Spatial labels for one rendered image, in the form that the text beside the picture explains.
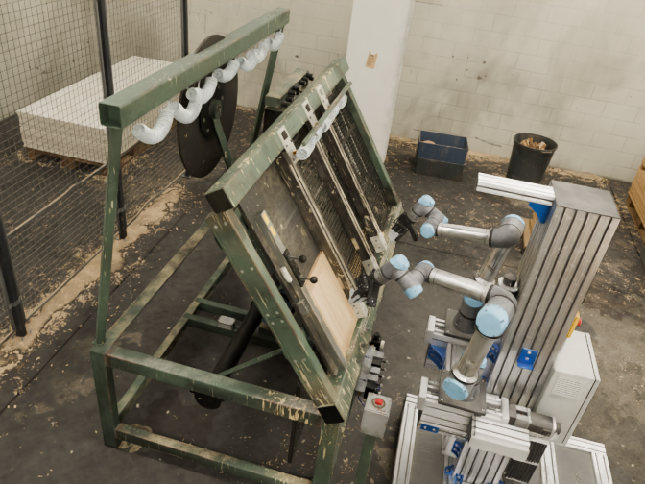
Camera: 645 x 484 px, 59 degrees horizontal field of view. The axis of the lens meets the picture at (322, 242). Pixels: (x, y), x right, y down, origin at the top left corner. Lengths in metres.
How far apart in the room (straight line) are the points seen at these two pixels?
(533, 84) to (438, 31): 1.39
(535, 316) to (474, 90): 5.51
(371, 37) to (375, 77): 0.42
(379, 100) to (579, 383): 4.41
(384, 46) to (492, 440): 4.59
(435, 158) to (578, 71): 2.10
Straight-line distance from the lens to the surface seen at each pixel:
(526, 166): 7.13
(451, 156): 7.17
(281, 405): 2.97
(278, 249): 2.67
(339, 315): 3.13
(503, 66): 7.90
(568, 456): 4.03
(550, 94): 8.04
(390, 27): 6.42
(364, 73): 6.56
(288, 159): 2.92
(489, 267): 3.15
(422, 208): 3.10
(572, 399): 3.05
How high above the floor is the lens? 3.05
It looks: 33 degrees down
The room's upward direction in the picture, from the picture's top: 7 degrees clockwise
